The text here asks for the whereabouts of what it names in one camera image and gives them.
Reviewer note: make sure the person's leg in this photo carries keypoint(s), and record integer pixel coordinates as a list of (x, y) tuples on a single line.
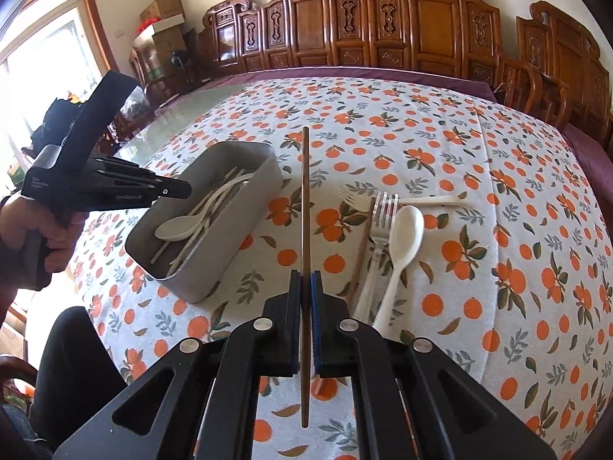
[(72, 354)]

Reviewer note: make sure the grey metal tin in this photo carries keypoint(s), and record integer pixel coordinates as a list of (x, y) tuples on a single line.
[(225, 254)]

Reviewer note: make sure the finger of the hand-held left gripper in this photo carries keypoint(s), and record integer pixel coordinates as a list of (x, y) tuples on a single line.
[(119, 171), (175, 189)]

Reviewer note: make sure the large cardboard box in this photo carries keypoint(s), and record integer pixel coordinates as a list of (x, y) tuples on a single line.
[(167, 45)]

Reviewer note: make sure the orange print tablecloth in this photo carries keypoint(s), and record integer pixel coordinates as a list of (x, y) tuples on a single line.
[(479, 297)]

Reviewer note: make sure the carved wooden armchair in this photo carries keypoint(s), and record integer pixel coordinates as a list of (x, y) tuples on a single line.
[(570, 67)]

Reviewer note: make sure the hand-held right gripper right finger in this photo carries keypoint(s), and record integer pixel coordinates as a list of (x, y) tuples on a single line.
[(314, 326)]

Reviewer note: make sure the carved wooden sofa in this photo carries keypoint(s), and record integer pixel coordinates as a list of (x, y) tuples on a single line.
[(383, 24)]

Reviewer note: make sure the small white plastic spoon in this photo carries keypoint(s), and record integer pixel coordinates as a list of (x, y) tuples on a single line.
[(225, 191)]

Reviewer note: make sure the wooden balcony door frame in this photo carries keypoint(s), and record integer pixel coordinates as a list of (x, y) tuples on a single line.
[(96, 19)]

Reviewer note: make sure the purple sofa cushion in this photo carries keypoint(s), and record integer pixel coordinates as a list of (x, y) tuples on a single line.
[(335, 73)]

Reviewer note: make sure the person's left hand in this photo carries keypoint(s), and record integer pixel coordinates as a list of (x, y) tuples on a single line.
[(14, 220)]

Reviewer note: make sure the large white spoon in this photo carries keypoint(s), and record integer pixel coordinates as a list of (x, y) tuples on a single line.
[(179, 229), (407, 230)]

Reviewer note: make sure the clear plastic bag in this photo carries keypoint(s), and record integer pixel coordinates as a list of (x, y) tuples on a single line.
[(136, 103)]

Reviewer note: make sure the person's left forearm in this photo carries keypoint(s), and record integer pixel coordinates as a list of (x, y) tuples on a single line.
[(9, 268)]

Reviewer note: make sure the metal fork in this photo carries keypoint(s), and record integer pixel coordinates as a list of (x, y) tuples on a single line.
[(385, 220)]

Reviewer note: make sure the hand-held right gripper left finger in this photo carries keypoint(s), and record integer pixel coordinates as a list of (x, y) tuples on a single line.
[(294, 326)]

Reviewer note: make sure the carved wooden chair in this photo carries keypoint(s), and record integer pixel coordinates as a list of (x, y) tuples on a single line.
[(148, 86)]

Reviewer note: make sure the black cloth pile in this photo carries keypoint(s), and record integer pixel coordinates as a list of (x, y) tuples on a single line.
[(57, 124)]

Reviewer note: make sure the open cardboard box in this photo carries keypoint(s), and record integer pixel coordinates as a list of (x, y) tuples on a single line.
[(165, 5)]

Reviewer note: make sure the purple armchair cushion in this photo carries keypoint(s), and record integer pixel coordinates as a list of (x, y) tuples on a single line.
[(591, 148)]

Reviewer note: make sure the white plastic fork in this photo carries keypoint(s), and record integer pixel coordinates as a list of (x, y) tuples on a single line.
[(431, 200)]

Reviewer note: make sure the flat white box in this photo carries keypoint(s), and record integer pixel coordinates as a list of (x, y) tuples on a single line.
[(163, 26)]

